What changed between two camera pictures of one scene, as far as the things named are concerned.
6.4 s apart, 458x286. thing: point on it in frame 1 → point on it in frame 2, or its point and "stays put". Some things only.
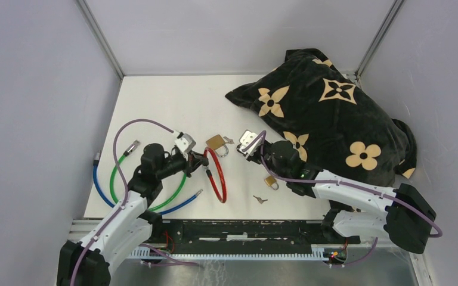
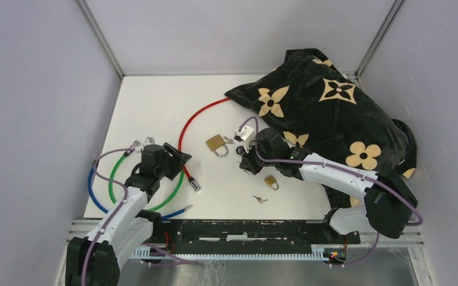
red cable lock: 222,175 → 191,180
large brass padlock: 216,143 stays put
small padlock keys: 260,199 stays put
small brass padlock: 269,180 stays put
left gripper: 194,161 → 178,159
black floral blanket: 309,100 stays put
